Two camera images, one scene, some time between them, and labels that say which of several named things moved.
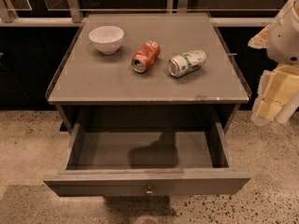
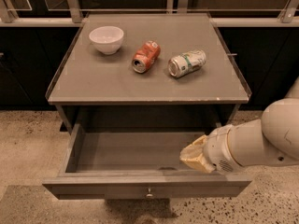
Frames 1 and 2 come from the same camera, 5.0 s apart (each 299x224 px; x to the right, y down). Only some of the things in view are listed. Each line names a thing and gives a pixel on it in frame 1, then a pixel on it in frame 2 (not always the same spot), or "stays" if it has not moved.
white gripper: x=285 y=41 to x=219 y=149
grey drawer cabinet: x=146 y=69 stays
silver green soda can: x=186 y=63 stays
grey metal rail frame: x=76 y=19 stays
